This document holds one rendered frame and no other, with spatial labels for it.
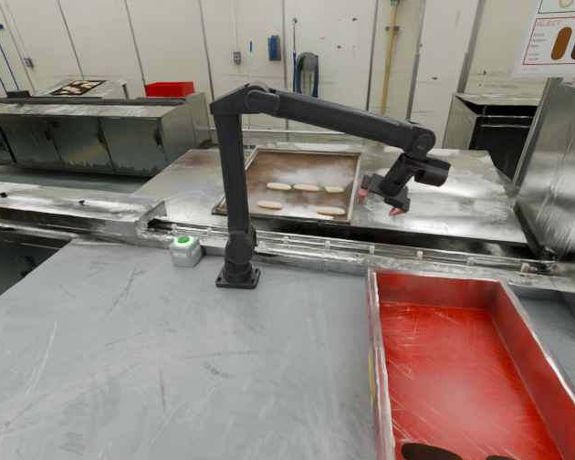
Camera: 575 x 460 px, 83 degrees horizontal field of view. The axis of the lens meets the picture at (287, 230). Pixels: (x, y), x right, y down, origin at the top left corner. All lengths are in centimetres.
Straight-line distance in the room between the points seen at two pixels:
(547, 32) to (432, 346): 125
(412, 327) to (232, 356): 44
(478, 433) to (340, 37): 431
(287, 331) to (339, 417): 23
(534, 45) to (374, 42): 307
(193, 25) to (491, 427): 507
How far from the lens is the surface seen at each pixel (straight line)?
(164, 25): 544
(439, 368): 81
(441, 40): 431
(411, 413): 73
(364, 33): 458
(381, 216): 116
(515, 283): 105
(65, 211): 144
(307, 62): 461
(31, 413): 88
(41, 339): 103
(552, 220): 114
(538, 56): 168
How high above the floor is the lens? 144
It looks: 31 degrees down
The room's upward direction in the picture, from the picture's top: 2 degrees counter-clockwise
